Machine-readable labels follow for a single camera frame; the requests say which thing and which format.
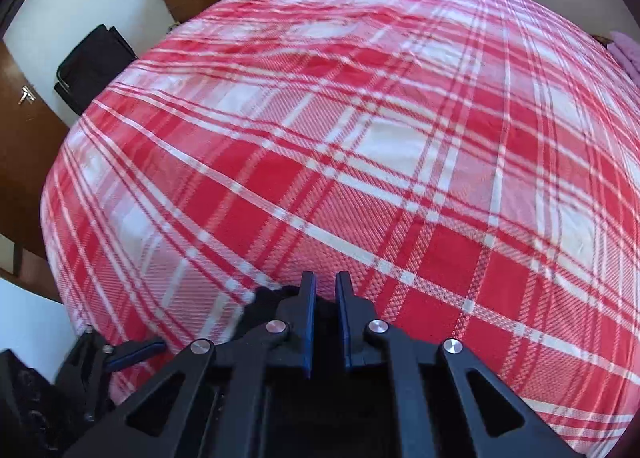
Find brown wooden door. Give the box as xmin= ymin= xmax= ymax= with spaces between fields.
xmin=0 ymin=40 xmax=71 ymax=301

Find black pants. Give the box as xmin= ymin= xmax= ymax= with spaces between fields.
xmin=240 ymin=284 xmax=346 ymax=374

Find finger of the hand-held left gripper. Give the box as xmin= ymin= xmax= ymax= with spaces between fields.
xmin=60 ymin=325 xmax=168 ymax=421

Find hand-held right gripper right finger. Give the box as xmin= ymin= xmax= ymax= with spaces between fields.
xmin=334 ymin=270 xmax=581 ymax=458

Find black chair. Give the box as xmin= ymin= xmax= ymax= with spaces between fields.
xmin=54 ymin=24 xmax=138 ymax=116

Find pink folded blanket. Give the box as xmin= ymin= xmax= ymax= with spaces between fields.
xmin=607 ymin=30 xmax=640 ymax=81

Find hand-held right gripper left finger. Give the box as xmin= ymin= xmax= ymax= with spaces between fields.
xmin=62 ymin=270 xmax=318 ymax=458

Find red plaid bed sheet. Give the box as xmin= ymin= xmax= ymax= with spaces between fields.
xmin=40 ymin=0 xmax=640 ymax=454

